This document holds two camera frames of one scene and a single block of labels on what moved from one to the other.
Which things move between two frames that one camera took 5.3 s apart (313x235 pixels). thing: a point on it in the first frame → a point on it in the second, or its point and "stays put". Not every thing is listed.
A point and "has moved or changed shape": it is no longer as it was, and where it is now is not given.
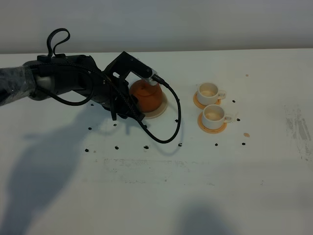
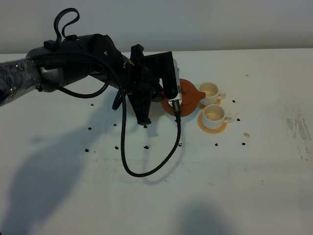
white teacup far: (208, 94) stays put
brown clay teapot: (149, 97) has moved or changed shape
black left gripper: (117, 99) → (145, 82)
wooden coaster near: (208, 130) stays put
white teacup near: (213, 117) stays put
